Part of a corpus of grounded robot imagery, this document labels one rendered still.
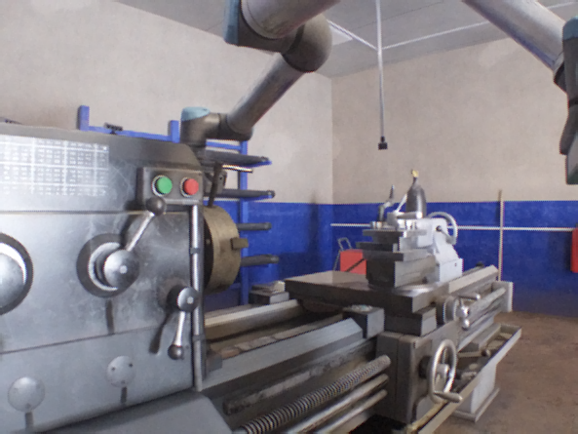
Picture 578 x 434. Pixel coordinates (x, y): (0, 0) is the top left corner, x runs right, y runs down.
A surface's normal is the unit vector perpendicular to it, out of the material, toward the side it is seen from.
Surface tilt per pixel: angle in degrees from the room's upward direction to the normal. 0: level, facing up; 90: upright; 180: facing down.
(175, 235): 90
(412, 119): 90
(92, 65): 90
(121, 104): 90
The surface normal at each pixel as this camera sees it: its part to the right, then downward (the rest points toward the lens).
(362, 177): -0.68, 0.00
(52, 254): 0.73, 0.00
